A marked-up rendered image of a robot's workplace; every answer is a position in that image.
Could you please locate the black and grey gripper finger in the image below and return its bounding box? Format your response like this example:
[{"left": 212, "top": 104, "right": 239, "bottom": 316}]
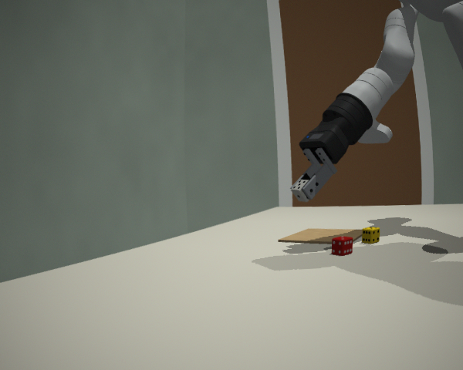
[
  {"left": 290, "top": 149, "right": 321, "bottom": 189},
  {"left": 302, "top": 148, "right": 337, "bottom": 200}
]

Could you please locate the yellow die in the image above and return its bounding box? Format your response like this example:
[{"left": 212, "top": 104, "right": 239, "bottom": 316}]
[{"left": 362, "top": 227, "right": 380, "bottom": 244}]

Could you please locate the white die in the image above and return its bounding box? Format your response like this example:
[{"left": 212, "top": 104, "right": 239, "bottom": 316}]
[{"left": 291, "top": 180, "right": 309, "bottom": 202}]

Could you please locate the tan mat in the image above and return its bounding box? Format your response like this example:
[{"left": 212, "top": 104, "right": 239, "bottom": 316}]
[{"left": 278, "top": 228, "right": 362, "bottom": 244}]

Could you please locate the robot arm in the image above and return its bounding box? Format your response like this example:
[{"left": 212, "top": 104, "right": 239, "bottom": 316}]
[{"left": 356, "top": 0, "right": 463, "bottom": 108}]

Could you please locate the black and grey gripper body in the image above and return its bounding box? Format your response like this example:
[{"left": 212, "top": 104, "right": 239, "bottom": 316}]
[{"left": 299, "top": 80, "right": 393, "bottom": 164}]

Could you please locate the red die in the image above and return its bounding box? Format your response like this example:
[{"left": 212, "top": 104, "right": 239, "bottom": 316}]
[{"left": 332, "top": 237, "right": 353, "bottom": 256}]

